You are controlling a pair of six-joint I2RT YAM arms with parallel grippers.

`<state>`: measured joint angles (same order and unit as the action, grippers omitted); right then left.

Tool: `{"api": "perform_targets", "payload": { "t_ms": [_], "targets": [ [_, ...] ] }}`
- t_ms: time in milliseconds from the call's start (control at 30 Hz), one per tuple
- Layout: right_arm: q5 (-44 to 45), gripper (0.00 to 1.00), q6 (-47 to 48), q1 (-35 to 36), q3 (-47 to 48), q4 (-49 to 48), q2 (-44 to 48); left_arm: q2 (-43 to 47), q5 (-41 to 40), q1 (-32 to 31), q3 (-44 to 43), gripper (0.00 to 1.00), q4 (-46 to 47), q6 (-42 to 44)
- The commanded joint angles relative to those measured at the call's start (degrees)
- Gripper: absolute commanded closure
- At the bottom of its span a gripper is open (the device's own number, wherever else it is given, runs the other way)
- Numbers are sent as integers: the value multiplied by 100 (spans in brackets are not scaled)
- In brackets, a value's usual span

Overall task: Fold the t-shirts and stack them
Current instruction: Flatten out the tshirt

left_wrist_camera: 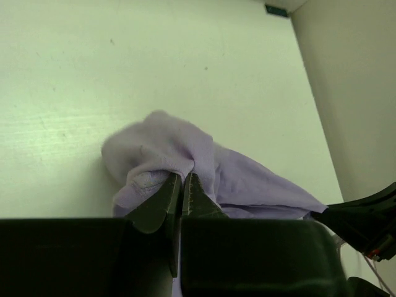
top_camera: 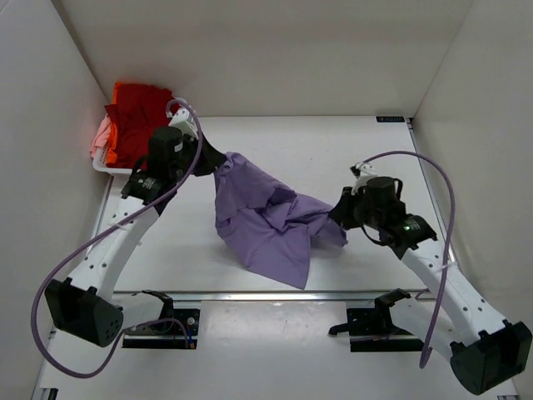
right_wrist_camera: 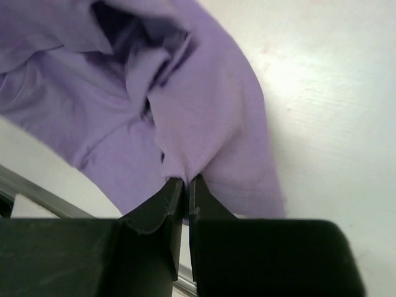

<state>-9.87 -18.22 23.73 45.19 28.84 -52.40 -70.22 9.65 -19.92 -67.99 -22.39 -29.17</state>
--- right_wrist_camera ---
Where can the purple t shirt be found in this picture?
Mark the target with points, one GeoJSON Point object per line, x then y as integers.
{"type": "Point", "coordinates": [133, 93]}

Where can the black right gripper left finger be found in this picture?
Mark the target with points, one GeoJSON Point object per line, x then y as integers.
{"type": "Point", "coordinates": [135, 255]}

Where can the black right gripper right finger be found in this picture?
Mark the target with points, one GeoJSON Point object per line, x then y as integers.
{"type": "Point", "coordinates": [231, 256]}

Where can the aluminium rail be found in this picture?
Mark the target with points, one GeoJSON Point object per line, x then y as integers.
{"type": "Point", "coordinates": [13, 184]}

